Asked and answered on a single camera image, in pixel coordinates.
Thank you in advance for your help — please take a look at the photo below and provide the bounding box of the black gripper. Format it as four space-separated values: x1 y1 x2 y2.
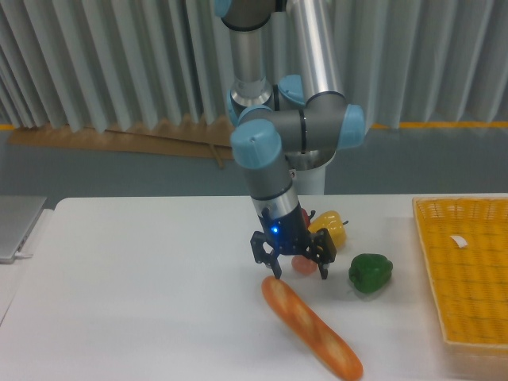
250 206 337 279

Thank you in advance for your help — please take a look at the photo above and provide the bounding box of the orange baguette bread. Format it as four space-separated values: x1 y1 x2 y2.
261 275 364 380

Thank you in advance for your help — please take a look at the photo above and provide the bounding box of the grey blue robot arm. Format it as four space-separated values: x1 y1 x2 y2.
214 1 366 278

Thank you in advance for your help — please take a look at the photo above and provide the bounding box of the white label in basket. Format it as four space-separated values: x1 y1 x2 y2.
450 235 468 248

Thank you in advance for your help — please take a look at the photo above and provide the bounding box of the yellow woven basket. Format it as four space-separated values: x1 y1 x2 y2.
412 196 507 353

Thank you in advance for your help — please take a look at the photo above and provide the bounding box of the brown egg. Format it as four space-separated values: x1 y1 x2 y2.
291 256 318 275

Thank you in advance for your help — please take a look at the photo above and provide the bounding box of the red bell pepper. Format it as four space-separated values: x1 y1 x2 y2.
301 208 316 229

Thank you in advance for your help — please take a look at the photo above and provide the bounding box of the yellow bell pepper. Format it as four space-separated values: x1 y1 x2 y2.
308 210 347 249

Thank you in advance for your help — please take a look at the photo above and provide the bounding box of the green bell pepper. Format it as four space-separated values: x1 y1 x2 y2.
348 253 393 294

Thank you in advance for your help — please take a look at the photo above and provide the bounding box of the brown cardboard sheet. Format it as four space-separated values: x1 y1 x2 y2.
8 116 233 168

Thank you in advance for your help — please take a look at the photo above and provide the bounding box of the yellow floor tape line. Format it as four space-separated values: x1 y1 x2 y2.
0 121 508 130

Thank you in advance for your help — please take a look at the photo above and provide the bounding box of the grey pleated curtain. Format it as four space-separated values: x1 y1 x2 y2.
1 1 507 131

